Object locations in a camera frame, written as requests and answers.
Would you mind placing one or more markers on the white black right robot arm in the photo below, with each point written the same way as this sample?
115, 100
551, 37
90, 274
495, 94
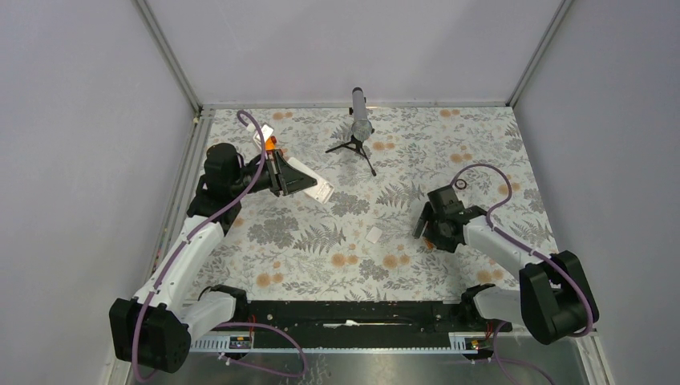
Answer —
554, 299

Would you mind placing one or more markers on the aluminium frame rail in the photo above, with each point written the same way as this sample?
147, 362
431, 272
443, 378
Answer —
158, 36

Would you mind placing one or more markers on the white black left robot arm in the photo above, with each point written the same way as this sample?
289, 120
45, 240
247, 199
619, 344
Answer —
153, 328

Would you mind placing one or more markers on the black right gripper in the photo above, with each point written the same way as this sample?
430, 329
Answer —
445, 244

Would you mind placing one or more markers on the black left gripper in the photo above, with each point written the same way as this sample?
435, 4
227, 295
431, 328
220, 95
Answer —
284, 176

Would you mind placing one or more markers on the white air conditioner remote control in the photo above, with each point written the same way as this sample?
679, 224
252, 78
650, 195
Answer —
323, 191

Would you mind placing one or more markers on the floral patterned table mat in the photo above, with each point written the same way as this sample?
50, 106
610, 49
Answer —
294, 248

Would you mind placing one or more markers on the white remote battery cover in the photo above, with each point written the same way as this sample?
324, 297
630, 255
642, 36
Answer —
374, 235

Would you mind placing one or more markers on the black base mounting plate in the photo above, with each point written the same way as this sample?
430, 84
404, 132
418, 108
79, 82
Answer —
351, 327

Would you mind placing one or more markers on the orange toy car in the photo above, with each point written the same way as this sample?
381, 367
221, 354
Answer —
271, 144

